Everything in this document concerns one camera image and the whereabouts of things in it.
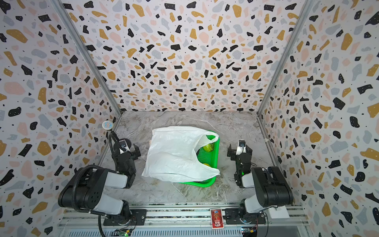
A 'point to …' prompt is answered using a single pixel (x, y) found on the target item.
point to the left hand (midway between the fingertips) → (126, 146)
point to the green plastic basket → (211, 158)
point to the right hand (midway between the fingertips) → (240, 145)
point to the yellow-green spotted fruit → (208, 147)
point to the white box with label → (280, 212)
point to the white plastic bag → (172, 154)
